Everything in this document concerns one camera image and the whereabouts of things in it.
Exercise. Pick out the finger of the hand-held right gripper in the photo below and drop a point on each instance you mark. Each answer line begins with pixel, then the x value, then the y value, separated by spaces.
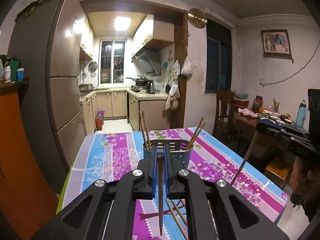
pixel 266 124
pixel 271 132

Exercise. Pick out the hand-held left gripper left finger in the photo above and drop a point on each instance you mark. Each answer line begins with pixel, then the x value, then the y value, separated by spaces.
pixel 154 172

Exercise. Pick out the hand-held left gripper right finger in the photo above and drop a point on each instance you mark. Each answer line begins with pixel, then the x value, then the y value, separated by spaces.
pixel 167 172

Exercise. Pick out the wooden chopstick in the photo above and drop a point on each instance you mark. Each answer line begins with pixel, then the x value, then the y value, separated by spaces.
pixel 161 192
pixel 195 132
pixel 175 220
pixel 243 157
pixel 198 136
pixel 143 130
pixel 180 212
pixel 146 130

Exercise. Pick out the blue perforated utensil holder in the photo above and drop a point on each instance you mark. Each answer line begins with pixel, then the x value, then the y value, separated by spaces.
pixel 180 152

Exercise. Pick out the person's right hand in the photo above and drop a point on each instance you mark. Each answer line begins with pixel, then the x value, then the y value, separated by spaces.
pixel 305 180

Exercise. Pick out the plate of food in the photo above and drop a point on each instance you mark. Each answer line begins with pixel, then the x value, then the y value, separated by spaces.
pixel 265 115

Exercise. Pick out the blue thermos flask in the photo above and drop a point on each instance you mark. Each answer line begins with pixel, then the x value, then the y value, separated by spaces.
pixel 301 113

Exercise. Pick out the white bowl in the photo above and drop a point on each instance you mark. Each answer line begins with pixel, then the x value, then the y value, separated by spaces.
pixel 279 121

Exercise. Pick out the dark wooden dining table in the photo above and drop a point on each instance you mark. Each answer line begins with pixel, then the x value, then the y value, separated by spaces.
pixel 246 125

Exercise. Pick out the cup of chopsticks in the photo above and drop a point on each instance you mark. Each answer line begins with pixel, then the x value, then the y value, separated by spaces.
pixel 275 106

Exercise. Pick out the bowl of food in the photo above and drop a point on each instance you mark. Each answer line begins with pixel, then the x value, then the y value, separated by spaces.
pixel 286 118

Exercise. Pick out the red-lidded glass jar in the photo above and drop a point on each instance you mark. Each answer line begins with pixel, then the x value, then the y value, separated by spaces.
pixel 257 104

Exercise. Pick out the pink cloth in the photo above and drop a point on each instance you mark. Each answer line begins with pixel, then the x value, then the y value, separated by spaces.
pixel 246 113

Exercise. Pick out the teal basin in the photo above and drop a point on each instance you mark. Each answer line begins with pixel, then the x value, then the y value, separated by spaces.
pixel 242 99

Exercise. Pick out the light wooden chair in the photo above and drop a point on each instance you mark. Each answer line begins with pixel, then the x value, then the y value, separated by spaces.
pixel 277 170

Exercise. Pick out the floral striped tablecloth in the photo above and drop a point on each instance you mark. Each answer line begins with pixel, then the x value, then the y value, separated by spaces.
pixel 120 155

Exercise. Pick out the dark wooden chair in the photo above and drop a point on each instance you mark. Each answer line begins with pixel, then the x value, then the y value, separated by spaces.
pixel 223 105

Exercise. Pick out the beige hanging bag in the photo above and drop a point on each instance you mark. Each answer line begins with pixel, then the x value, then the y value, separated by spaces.
pixel 172 97

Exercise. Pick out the red plastic bottles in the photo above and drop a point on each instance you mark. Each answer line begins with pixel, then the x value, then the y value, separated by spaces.
pixel 99 120

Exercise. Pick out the beige kitchen base cabinets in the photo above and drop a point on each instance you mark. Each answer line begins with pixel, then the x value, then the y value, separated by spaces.
pixel 112 105

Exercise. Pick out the dark room window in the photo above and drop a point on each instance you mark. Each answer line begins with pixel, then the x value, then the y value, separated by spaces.
pixel 217 60

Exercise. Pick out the framed elephant picture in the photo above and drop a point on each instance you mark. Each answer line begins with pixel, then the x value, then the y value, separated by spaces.
pixel 276 43

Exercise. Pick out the steel kettle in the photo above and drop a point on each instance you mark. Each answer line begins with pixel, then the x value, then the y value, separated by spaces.
pixel 151 87

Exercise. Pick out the gas stove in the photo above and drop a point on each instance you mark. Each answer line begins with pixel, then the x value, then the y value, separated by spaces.
pixel 138 88

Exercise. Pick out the black wok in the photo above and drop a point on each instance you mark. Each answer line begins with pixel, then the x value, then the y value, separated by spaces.
pixel 140 80

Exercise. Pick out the white hanging plastic bag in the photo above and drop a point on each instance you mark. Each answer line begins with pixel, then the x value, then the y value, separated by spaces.
pixel 187 67

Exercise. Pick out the steel range hood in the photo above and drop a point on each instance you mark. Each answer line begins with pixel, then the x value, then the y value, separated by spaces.
pixel 146 62

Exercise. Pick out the barred kitchen window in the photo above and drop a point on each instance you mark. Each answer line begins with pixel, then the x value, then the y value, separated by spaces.
pixel 113 62

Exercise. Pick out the round steel strainer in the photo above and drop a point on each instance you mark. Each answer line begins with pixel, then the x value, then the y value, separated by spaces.
pixel 92 66

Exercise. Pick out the brass gong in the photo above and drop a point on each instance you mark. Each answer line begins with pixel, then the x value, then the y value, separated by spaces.
pixel 197 18

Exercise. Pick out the orange wooden cabinet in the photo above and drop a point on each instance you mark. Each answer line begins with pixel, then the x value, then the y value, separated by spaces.
pixel 20 142

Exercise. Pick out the brown refrigerator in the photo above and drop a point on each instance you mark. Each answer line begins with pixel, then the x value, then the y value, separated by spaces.
pixel 62 55

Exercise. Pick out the kitchen ceiling light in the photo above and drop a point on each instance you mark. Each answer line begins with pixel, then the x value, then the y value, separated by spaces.
pixel 122 23

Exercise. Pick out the green box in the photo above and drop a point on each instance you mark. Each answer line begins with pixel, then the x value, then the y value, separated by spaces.
pixel 15 70

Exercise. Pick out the white medicine bottle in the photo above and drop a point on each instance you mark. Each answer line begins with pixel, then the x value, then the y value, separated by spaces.
pixel 7 74

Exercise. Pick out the green item on refrigerator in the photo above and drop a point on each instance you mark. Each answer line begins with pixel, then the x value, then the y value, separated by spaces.
pixel 30 8

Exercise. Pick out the wooden door frame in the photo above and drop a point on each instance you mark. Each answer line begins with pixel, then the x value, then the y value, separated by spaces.
pixel 180 67

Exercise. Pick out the flower wall sticker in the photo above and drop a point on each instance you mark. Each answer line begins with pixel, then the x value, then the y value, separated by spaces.
pixel 167 62

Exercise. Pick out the beige wall cabinet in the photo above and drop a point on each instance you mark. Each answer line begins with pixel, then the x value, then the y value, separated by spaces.
pixel 160 30
pixel 86 40

